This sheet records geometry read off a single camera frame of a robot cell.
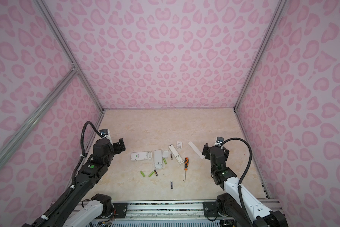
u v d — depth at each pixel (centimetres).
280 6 69
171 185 82
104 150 59
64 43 82
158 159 91
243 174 57
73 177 52
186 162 88
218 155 62
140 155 93
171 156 93
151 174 86
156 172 86
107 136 70
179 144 98
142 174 86
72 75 88
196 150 96
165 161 90
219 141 71
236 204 57
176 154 92
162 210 75
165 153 93
